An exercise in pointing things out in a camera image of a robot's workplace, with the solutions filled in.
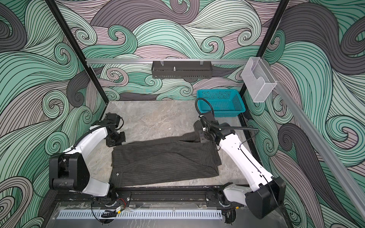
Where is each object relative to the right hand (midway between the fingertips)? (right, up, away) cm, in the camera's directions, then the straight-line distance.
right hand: (206, 134), depth 78 cm
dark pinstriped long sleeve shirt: (-15, -17, +8) cm, 24 cm away
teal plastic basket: (+26, +20, +42) cm, 54 cm away
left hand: (-51, -6, +9) cm, 52 cm away
